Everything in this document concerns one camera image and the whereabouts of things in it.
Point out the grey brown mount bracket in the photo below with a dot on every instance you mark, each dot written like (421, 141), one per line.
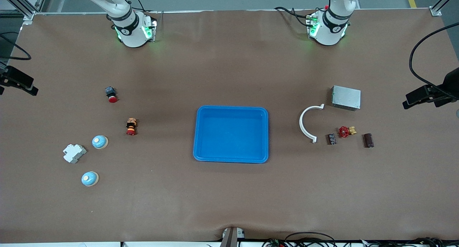
(229, 238)

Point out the white DIN rail breaker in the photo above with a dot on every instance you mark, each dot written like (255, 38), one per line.
(74, 153)

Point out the aluminium frame post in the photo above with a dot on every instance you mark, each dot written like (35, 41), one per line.
(28, 15)
(435, 11)

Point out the blue dome bell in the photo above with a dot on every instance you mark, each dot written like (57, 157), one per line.
(89, 179)
(99, 142)

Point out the green terminal plug connector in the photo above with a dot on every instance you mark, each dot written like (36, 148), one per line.
(275, 243)

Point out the white curved plastic clamp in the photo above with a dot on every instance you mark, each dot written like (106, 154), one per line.
(301, 124)

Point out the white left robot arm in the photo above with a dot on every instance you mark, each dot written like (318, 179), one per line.
(331, 32)

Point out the red button black switch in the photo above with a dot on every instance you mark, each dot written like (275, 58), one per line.
(111, 93)

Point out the small black terminal block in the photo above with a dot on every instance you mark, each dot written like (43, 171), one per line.
(331, 139)

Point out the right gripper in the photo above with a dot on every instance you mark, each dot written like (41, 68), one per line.
(4, 77)

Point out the silver metal box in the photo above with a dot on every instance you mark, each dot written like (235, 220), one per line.
(346, 97)

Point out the dark brown electrolytic capacitor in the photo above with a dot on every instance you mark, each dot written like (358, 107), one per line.
(368, 140)

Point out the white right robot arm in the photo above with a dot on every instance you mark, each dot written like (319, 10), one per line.
(131, 32)

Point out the blue plastic tray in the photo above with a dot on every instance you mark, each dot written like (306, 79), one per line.
(231, 136)

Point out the red yellow emergency button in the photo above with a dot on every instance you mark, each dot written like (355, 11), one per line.
(131, 127)

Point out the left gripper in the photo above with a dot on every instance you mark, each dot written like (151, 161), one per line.
(452, 82)

